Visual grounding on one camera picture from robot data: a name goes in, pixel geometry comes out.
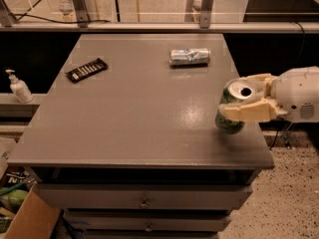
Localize grey drawer cabinet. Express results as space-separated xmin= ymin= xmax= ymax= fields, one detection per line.
xmin=9 ymin=34 xmax=273 ymax=239

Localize middle drawer with knob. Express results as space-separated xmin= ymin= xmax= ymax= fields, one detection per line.
xmin=64 ymin=211 xmax=231 ymax=232

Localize black cable on floor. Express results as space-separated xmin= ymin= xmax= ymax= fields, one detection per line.
xmin=268 ymin=21 xmax=307 ymax=151

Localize black snack bar packet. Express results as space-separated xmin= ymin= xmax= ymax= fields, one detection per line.
xmin=66 ymin=58 xmax=108 ymax=83

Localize black cable on ledge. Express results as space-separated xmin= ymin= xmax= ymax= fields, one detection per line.
xmin=9 ymin=13 xmax=113 ymax=25

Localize green soda can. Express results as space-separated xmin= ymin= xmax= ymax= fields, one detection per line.
xmin=215 ymin=79 xmax=256 ymax=134

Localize silver redbull can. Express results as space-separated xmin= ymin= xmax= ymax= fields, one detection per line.
xmin=168 ymin=48 xmax=211 ymax=67

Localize green bag in box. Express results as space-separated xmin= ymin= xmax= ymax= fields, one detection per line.
xmin=0 ymin=189 xmax=28 ymax=212

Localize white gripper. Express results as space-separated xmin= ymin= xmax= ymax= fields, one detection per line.
xmin=218 ymin=66 xmax=319 ymax=122

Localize drawer with knob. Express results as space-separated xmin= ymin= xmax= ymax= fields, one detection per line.
xmin=64 ymin=211 xmax=231 ymax=232
xmin=35 ymin=184 xmax=252 ymax=210

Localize cardboard box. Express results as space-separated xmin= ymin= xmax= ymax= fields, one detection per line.
xmin=3 ymin=184 xmax=61 ymax=239

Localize top drawer with knob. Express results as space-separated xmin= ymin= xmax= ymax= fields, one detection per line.
xmin=35 ymin=184 xmax=252 ymax=210

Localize white pump bottle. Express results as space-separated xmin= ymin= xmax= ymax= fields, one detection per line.
xmin=6 ymin=69 xmax=33 ymax=104

